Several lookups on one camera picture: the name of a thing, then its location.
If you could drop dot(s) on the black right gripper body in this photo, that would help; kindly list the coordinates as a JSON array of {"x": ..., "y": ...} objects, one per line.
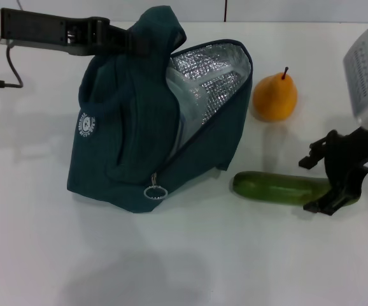
[{"x": 346, "y": 156}]

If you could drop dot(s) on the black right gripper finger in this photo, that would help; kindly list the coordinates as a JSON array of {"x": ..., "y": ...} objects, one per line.
[
  {"x": 330, "y": 202},
  {"x": 314, "y": 154}
]

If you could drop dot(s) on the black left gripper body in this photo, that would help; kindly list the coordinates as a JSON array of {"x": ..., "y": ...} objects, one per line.
[{"x": 37, "y": 28}]

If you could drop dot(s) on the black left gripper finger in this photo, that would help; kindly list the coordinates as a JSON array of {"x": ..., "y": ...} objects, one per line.
[{"x": 133, "y": 43}]

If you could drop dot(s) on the green cucumber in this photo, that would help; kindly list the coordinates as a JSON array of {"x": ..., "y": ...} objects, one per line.
[{"x": 266, "y": 188}]

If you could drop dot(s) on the orange pear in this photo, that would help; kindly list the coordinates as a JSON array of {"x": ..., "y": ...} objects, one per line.
[{"x": 274, "y": 99}]

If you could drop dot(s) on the teal insulated lunch bag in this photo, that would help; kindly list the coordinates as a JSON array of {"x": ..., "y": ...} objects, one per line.
[{"x": 123, "y": 127}]

